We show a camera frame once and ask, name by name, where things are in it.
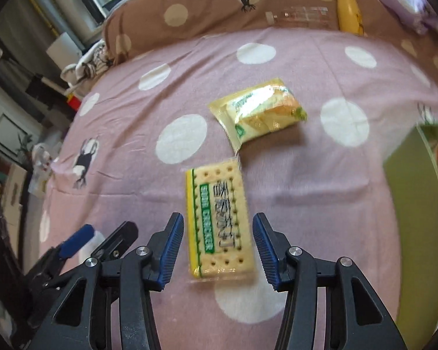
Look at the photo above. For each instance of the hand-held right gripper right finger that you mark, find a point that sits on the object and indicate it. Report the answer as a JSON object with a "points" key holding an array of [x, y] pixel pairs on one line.
{"points": [[268, 251]]}

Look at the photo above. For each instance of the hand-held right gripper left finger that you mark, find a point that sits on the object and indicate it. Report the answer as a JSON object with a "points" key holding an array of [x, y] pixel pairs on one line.
{"points": [[171, 251]]}

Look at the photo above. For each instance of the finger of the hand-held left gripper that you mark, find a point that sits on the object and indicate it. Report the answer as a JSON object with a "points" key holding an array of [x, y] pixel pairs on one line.
{"points": [[76, 240], [118, 238]]}

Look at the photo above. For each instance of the yellow green cracker packet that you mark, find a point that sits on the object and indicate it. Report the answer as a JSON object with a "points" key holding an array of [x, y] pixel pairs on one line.
{"points": [[219, 218]]}

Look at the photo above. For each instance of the yellow bread packet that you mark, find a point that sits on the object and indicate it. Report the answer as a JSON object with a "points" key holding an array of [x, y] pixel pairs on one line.
{"points": [[255, 113]]}

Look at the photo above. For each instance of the green cardboard box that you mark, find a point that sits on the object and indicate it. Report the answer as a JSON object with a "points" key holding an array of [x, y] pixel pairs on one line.
{"points": [[408, 189]]}

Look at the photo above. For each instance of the white plastic bag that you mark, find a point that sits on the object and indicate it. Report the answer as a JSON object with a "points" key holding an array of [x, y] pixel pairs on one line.
{"points": [[42, 169]]}

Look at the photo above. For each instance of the pink polka dot blanket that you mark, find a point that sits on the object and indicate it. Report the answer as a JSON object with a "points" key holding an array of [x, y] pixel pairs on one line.
{"points": [[313, 175]]}

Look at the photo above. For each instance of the black and white cloth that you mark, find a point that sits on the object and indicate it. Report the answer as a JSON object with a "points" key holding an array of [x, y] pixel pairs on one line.
{"points": [[89, 65]]}

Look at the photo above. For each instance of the silver insulated pipe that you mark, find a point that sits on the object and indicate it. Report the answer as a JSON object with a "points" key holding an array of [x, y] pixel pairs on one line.
{"points": [[62, 7]]}

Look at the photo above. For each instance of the clear plastic bottle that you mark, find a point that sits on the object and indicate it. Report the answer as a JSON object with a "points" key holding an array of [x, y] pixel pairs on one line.
{"points": [[299, 17]]}

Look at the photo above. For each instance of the yellow bear bottle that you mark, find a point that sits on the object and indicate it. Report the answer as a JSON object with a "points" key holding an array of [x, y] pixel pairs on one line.
{"points": [[348, 11]]}

